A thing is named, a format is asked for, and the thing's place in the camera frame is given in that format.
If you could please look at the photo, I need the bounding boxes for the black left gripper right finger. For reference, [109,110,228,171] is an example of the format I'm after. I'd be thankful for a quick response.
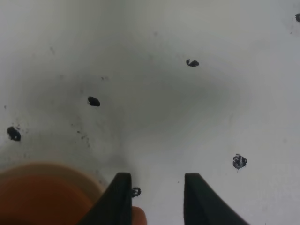
[183,173,247,225]

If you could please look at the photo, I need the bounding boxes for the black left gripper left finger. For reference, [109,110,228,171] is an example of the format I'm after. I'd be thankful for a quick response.
[77,172,132,225]

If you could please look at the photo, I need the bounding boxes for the brown clay teapot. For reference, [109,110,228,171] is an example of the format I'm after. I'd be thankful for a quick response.
[0,175,147,225]

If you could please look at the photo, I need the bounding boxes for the beige round teapot coaster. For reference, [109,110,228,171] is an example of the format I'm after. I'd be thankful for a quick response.
[0,162,106,196]

